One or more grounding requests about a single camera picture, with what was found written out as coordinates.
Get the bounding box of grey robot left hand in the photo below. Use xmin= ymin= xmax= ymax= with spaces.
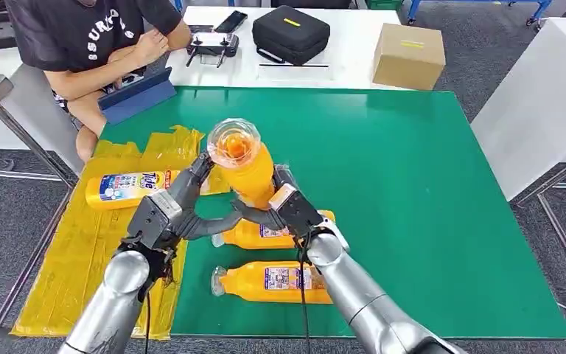
xmin=163 ymin=151 xmax=243 ymax=246

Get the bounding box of green table mat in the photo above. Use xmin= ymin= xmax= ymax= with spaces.
xmin=102 ymin=86 xmax=566 ymax=339

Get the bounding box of black remote controller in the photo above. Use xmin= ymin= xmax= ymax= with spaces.
xmin=185 ymin=31 xmax=241 ymax=69

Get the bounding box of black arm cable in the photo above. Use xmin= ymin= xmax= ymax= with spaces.
xmin=295 ymin=233 xmax=313 ymax=354
xmin=142 ymin=288 xmax=153 ymax=354

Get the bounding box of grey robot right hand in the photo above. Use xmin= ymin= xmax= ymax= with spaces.
xmin=230 ymin=163 xmax=351 ymax=254

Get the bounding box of brown cardboard box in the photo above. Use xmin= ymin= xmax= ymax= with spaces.
xmin=372 ymin=22 xmax=447 ymax=92

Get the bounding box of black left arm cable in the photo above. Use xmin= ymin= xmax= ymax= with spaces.
xmin=142 ymin=288 xmax=153 ymax=354

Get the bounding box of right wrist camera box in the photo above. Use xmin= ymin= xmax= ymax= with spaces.
xmin=268 ymin=183 xmax=326 ymax=239

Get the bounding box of white side table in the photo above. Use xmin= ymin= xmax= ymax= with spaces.
xmin=469 ymin=17 xmax=566 ymax=304

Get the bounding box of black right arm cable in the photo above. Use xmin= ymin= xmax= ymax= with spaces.
xmin=295 ymin=233 xmax=313 ymax=354

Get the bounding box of black zip carry case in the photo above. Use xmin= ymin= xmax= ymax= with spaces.
xmin=251 ymin=4 xmax=332 ymax=67

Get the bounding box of orange Tide label bottle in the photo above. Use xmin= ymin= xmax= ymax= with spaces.
xmin=85 ymin=169 xmax=184 ymax=211

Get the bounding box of thin black rod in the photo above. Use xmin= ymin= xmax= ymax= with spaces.
xmin=258 ymin=63 xmax=330 ymax=69

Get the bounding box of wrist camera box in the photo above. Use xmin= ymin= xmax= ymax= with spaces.
xmin=268 ymin=183 xmax=326 ymax=239
xmin=125 ymin=189 xmax=185 ymax=251

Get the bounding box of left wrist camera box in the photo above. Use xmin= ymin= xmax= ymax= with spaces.
xmin=125 ymin=189 xmax=185 ymax=251

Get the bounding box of blue wheeled metal frame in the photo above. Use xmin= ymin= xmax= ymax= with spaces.
xmin=406 ymin=0 xmax=554 ymax=27

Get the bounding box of orange drink bottle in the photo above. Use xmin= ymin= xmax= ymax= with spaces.
xmin=210 ymin=260 xmax=334 ymax=305
xmin=206 ymin=117 xmax=276 ymax=211
xmin=210 ymin=209 xmax=337 ymax=251

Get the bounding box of black smartphone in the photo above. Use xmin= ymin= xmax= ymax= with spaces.
xmin=213 ymin=10 xmax=249 ymax=35

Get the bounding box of green plastic crate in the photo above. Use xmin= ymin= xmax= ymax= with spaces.
xmin=365 ymin=0 xmax=405 ymax=12

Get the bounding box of person's left hand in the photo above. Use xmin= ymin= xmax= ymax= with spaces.
xmin=133 ymin=29 xmax=170 ymax=66

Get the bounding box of person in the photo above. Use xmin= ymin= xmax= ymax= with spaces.
xmin=4 ymin=0 xmax=194 ymax=162

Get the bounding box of blue tablet case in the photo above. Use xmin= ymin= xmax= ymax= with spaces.
xmin=98 ymin=66 xmax=178 ymax=125

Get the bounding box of yellow plastic sheet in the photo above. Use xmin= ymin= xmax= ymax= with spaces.
xmin=10 ymin=124 xmax=233 ymax=341

